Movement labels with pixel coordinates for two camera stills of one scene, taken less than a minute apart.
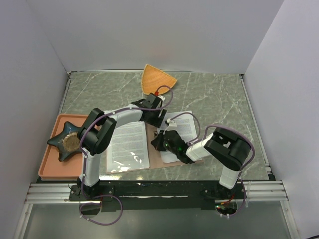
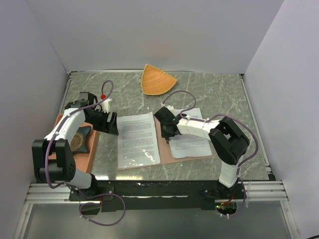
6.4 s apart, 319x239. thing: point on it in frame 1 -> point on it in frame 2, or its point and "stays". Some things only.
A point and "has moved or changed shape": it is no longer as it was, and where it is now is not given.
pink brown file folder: [155, 155] has moved or changed shape
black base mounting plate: [156, 196] stays
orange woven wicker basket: [153, 78] stays
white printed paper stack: [186, 129] has moved or changed shape
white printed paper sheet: [128, 148] has moved or changed shape
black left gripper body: [153, 120] -> [99, 119]
